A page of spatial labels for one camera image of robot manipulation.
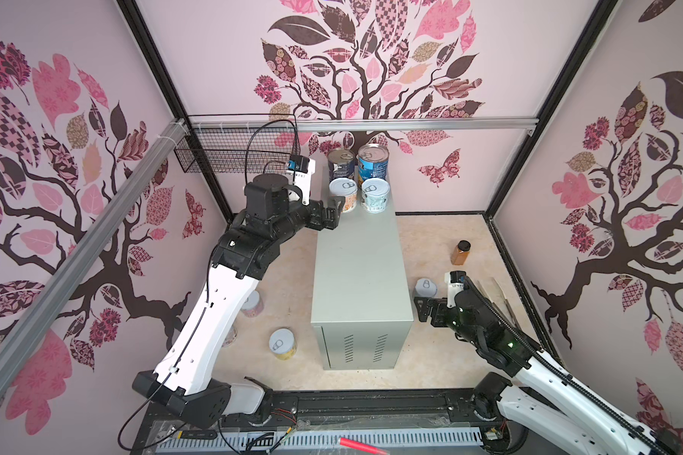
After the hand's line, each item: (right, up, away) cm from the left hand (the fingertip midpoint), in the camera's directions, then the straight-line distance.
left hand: (326, 200), depth 63 cm
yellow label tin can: (-14, -39, +17) cm, 45 cm away
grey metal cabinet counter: (+8, -24, -7) cm, 26 cm away
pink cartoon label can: (-31, -39, +20) cm, 53 cm away
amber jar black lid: (+45, -14, +35) cm, 59 cm away
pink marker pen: (+8, -61, +6) cm, 61 cm away
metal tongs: (+58, -36, +25) cm, 73 cm away
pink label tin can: (-25, -30, +25) cm, 47 cm away
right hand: (+27, -25, +14) cm, 39 cm away
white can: (+30, -25, +28) cm, 49 cm away
